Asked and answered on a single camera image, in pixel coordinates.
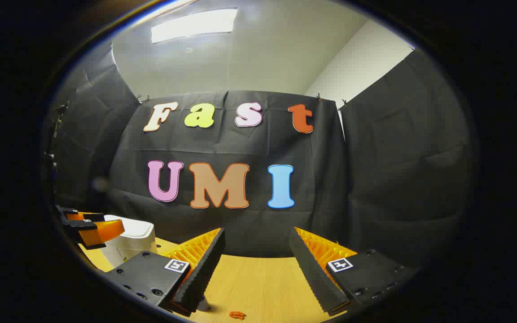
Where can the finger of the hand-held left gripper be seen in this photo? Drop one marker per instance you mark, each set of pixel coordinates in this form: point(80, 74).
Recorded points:
point(90, 217)
point(106, 231)

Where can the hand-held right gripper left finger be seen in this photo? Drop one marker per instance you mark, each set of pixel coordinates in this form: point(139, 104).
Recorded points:
point(207, 269)

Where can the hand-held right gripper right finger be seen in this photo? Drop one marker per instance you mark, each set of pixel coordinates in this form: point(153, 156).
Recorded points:
point(312, 273)

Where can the white garbage bin lid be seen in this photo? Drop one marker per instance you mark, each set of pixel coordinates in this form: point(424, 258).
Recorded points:
point(133, 226)

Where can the white garbage bin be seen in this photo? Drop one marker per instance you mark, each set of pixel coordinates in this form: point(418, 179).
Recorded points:
point(135, 250)

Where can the orange paper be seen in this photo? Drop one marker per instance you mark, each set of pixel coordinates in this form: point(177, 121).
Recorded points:
point(237, 315)

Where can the wooden desktop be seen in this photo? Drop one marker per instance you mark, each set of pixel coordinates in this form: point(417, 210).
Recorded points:
point(263, 287)

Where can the ceiling light panel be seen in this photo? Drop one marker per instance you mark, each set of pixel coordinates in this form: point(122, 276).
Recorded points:
point(193, 24)

